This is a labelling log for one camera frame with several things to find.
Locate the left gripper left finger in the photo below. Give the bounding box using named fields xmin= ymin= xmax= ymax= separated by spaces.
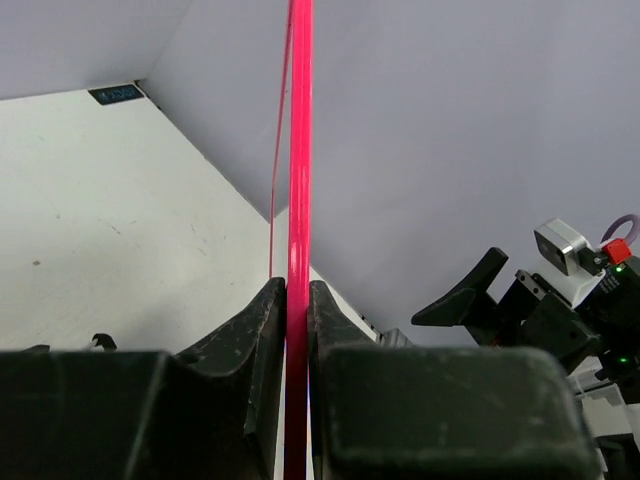
xmin=176 ymin=277 xmax=286 ymax=479

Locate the aluminium frame rail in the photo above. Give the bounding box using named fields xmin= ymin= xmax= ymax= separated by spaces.
xmin=361 ymin=316 xmax=414 ymax=348

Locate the pink framed whiteboard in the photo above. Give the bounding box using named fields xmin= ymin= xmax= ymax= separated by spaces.
xmin=271 ymin=0 xmax=314 ymax=479

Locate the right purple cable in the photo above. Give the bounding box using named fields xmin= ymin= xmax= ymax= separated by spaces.
xmin=599 ymin=213 xmax=640 ymax=246

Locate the right blue table label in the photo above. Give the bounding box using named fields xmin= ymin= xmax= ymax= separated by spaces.
xmin=88 ymin=84 xmax=145 ymax=106

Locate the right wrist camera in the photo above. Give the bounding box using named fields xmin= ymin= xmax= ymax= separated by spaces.
xmin=532 ymin=218 xmax=611 ymax=308

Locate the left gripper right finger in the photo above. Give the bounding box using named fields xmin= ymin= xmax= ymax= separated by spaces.
xmin=307 ymin=280 xmax=376 ymax=479

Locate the black metal whiteboard stand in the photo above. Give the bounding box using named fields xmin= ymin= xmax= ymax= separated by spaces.
xmin=25 ymin=333 xmax=117 ymax=353

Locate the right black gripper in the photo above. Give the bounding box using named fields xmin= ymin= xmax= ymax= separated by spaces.
xmin=411 ymin=247 xmax=639 ymax=390

